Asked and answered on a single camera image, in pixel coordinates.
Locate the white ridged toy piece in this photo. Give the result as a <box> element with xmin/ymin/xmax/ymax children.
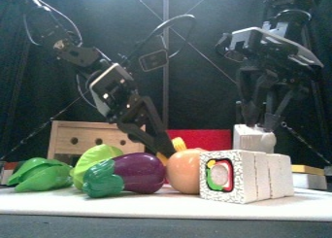
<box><xmin>232</xmin><ymin>123</ymin><xmax>277</xmax><ymax>154</ymax></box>

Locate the black camera cable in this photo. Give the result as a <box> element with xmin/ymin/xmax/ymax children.
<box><xmin>127</xmin><ymin>14</ymin><xmax>199</xmax><ymax>68</ymax></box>

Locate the lime green toy lettuce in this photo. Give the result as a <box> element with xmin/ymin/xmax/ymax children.
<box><xmin>71</xmin><ymin>144</ymin><xmax>124</xmax><ymax>191</ymax></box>

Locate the peach toy onion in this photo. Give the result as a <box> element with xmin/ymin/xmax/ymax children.
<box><xmin>165</xmin><ymin>148</ymin><xmax>205</xmax><ymax>195</ymax></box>

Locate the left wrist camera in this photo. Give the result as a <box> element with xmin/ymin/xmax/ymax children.
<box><xmin>137</xmin><ymin>49</ymin><xmax>169</xmax><ymax>73</ymax></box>

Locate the yellow white toy block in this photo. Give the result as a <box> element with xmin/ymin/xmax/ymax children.
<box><xmin>291</xmin><ymin>163</ymin><xmax>329</xmax><ymax>191</ymax></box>

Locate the red toy tray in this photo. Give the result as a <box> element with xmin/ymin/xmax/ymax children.
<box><xmin>165</xmin><ymin>128</ymin><xmax>233</xmax><ymax>153</ymax></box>

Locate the purple toy eggplant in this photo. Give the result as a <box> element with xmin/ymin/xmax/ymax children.
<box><xmin>81</xmin><ymin>152</ymin><xmax>167</xmax><ymax>199</ymax></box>

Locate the white toy sushi roll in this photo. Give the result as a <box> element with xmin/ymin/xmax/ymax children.
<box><xmin>199</xmin><ymin>149</ymin><xmax>296</xmax><ymax>205</ymax></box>

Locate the pink toy block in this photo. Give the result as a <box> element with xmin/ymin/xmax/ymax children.
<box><xmin>0</xmin><ymin>160</ymin><xmax>19</xmax><ymax>187</ymax></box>

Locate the yellow banana toy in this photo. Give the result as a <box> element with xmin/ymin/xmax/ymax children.
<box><xmin>156</xmin><ymin>136</ymin><xmax>189</xmax><ymax>167</ymax></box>

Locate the white cutting board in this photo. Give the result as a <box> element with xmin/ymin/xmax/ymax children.
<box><xmin>0</xmin><ymin>183</ymin><xmax>332</xmax><ymax>222</ymax></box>

